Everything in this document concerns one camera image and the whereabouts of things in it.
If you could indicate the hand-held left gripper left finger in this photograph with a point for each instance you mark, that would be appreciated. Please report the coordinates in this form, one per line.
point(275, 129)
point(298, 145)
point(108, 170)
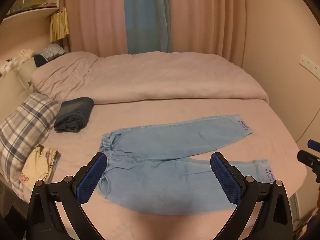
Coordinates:
point(88, 180)

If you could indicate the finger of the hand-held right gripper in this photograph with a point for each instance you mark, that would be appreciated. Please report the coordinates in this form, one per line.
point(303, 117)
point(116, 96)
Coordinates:
point(313, 145)
point(307, 158)

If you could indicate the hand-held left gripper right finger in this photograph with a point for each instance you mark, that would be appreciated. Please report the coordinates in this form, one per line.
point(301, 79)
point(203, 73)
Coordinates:
point(226, 180)

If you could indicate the light blue denim pants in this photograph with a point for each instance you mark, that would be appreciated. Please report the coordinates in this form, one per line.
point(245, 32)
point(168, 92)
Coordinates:
point(175, 160)

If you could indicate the cream cartoon printed cloth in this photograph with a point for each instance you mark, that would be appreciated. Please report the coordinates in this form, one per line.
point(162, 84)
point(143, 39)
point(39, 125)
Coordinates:
point(40, 165)

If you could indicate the dark folded jeans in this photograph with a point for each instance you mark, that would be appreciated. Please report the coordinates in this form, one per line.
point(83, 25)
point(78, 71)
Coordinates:
point(73, 115)

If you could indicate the plaid pillow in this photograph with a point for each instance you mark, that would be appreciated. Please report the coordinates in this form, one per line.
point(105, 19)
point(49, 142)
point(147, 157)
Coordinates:
point(22, 130)

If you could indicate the white headboard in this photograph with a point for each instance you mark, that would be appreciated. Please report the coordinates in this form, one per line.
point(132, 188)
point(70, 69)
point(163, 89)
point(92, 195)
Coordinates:
point(12, 92)

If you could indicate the pink duvet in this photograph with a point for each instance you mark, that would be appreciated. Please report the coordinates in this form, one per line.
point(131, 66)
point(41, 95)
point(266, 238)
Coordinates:
point(150, 80)

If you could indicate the navy cushion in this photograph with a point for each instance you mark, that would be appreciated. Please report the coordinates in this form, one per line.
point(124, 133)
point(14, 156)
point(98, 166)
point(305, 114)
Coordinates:
point(40, 60)

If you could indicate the blue checked pillow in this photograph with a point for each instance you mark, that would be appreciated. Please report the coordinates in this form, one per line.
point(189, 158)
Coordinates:
point(53, 51)

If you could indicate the white plush toy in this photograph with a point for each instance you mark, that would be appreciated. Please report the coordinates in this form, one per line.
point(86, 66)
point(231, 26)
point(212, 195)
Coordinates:
point(26, 53)
point(8, 66)

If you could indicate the yellow pleated cloth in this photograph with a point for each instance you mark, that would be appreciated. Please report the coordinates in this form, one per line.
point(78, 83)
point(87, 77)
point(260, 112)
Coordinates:
point(59, 26)

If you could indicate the pink curtain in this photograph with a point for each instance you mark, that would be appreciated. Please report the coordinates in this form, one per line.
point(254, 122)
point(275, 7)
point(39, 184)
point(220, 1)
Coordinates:
point(97, 17)
point(205, 17)

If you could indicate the blue curtain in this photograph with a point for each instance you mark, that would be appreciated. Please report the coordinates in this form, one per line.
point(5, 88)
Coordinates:
point(147, 17)

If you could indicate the white wall socket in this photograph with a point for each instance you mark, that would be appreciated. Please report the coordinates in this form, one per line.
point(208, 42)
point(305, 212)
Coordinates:
point(310, 63)

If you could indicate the white wall shelf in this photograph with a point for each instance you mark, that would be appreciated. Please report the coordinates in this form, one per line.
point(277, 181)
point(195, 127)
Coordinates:
point(32, 11)

